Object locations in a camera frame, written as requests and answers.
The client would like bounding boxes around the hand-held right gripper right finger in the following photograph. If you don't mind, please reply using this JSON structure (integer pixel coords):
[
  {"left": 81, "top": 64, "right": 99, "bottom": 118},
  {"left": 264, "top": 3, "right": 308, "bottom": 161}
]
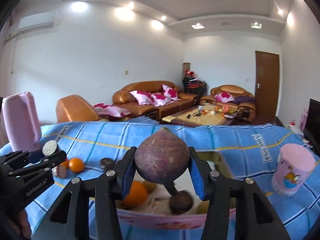
[{"left": 189, "top": 147, "right": 290, "bottom": 240}]

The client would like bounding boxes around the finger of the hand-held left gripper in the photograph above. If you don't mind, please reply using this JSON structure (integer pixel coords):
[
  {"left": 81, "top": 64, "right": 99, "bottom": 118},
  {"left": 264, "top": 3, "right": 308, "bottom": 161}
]
[
  {"left": 9, "top": 151, "right": 67, "bottom": 183},
  {"left": 0, "top": 150, "right": 44, "bottom": 167}
]

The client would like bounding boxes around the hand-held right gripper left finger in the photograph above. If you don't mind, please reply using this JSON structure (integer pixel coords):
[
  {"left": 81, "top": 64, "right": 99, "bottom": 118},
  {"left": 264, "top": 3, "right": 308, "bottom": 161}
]
[{"left": 32, "top": 146, "right": 137, "bottom": 240}]

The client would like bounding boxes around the dark brown mangosteen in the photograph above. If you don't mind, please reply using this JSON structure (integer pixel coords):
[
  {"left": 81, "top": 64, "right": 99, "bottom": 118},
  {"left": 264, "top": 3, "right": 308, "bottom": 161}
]
[
  {"left": 170, "top": 190, "right": 194, "bottom": 215},
  {"left": 100, "top": 158, "right": 115, "bottom": 170}
]

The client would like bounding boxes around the large purple fruit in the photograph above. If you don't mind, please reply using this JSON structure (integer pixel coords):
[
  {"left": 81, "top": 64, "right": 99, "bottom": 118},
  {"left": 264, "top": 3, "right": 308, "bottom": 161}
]
[{"left": 134, "top": 127, "right": 190, "bottom": 197}]

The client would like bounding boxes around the pink tin box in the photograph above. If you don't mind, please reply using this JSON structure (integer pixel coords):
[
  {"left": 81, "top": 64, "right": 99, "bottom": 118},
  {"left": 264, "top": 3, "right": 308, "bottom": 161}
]
[{"left": 116, "top": 150, "right": 237, "bottom": 231}]

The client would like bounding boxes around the person's left hand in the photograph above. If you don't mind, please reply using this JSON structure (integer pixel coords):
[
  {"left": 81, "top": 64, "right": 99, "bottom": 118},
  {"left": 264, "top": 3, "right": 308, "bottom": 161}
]
[{"left": 15, "top": 209, "right": 32, "bottom": 239}]

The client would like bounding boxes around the pink plastic jug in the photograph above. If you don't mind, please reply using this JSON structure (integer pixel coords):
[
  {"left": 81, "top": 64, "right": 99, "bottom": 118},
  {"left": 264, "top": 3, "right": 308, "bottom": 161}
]
[{"left": 1, "top": 92, "right": 42, "bottom": 151}]

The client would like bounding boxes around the blue plaid cloth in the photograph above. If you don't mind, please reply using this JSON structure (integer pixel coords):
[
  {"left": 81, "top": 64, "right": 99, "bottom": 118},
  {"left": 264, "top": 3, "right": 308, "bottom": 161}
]
[{"left": 0, "top": 116, "right": 320, "bottom": 240}]

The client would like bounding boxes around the brown leather armchair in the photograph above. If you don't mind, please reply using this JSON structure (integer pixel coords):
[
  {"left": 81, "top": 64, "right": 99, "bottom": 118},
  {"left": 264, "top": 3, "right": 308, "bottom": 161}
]
[
  {"left": 56, "top": 95, "right": 100, "bottom": 123},
  {"left": 200, "top": 85, "right": 257, "bottom": 123}
]

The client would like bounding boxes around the wooden coffee table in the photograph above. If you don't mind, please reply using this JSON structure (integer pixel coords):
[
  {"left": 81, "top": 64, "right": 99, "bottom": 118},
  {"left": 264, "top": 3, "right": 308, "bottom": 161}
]
[{"left": 162, "top": 104, "right": 240, "bottom": 127}]

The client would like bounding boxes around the orange fruit pile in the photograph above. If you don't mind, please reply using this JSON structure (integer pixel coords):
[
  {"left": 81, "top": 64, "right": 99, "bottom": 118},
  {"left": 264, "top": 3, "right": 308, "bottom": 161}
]
[{"left": 212, "top": 105, "right": 237, "bottom": 115}]

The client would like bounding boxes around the pink floral pillow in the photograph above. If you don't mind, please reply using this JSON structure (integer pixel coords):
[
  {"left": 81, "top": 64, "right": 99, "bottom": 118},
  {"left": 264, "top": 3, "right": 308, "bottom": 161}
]
[
  {"left": 129, "top": 90, "right": 154, "bottom": 105},
  {"left": 214, "top": 92, "right": 232, "bottom": 102},
  {"left": 162, "top": 84, "right": 179, "bottom": 100},
  {"left": 150, "top": 93, "right": 173, "bottom": 107}
]

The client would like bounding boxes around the brown leather three-seat sofa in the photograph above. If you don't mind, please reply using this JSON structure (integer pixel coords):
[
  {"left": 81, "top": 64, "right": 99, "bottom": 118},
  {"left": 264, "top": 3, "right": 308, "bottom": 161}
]
[{"left": 112, "top": 81, "right": 200, "bottom": 122}]

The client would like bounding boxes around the pink cartoon cup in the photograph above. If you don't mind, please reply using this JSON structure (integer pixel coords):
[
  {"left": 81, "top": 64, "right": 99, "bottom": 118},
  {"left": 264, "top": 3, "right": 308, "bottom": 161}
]
[{"left": 272, "top": 143, "right": 316, "bottom": 197}]

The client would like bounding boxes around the purple cloth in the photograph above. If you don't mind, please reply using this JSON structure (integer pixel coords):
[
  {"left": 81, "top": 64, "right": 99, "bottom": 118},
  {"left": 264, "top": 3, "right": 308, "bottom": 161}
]
[{"left": 234, "top": 95, "right": 255, "bottom": 104}]

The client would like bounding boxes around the stack of dark chairs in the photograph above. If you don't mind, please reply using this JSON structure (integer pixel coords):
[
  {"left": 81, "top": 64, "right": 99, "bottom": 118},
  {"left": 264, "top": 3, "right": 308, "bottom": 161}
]
[{"left": 183, "top": 76, "right": 207, "bottom": 96}]

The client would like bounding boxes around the brown wooden door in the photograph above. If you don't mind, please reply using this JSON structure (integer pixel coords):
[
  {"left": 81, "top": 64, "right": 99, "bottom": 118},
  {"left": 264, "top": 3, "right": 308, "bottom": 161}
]
[{"left": 254, "top": 51, "right": 280, "bottom": 123}]

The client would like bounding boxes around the pink bag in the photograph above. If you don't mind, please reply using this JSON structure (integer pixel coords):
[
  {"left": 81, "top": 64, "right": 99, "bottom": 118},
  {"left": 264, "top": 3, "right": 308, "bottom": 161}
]
[{"left": 300, "top": 109, "right": 308, "bottom": 132}]

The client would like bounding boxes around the black television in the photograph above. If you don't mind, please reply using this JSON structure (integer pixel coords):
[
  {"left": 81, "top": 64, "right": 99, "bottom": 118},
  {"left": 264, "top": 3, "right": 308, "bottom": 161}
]
[{"left": 304, "top": 99, "right": 320, "bottom": 155}]

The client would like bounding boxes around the white air conditioner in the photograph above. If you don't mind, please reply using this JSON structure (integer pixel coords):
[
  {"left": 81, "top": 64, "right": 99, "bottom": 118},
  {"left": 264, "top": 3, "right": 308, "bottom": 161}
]
[{"left": 19, "top": 11, "right": 55, "bottom": 32}]

